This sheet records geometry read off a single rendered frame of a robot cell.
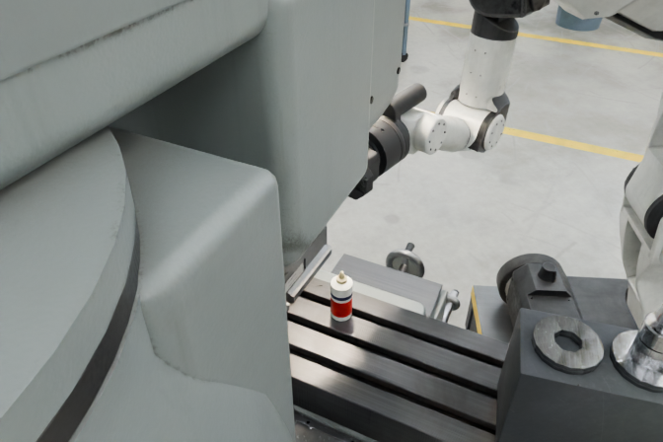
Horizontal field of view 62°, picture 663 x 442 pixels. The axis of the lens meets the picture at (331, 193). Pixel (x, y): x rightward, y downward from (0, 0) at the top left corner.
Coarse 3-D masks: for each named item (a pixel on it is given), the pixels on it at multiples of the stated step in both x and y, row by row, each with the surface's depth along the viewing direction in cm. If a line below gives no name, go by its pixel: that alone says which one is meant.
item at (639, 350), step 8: (640, 328) 70; (640, 336) 69; (648, 336) 68; (632, 344) 72; (640, 344) 69; (648, 344) 68; (656, 344) 67; (632, 352) 71; (640, 352) 70; (648, 352) 69; (656, 352) 68; (640, 360) 70; (648, 360) 69; (656, 360) 69; (648, 368) 70; (656, 368) 69
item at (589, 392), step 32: (544, 320) 77; (576, 320) 77; (512, 352) 80; (544, 352) 72; (576, 352) 72; (608, 352) 74; (512, 384) 76; (544, 384) 71; (576, 384) 70; (608, 384) 70; (640, 384) 69; (512, 416) 76; (544, 416) 75; (576, 416) 73; (608, 416) 71; (640, 416) 70
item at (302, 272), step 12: (324, 228) 113; (324, 240) 115; (312, 252) 111; (324, 252) 115; (300, 264) 108; (312, 264) 112; (288, 276) 104; (300, 276) 109; (312, 276) 111; (288, 288) 105; (300, 288) 107
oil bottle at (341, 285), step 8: (336, 280) 98; (344, 280) 98; (336, 288) 98; (344, 288) 98; (336, 296) 98; (344, 296) 98; (336, 304) 100; (344, 304) 99; (336, 312) 101; (344, 312) 101; (336, 320) 102; (344, 320) 102
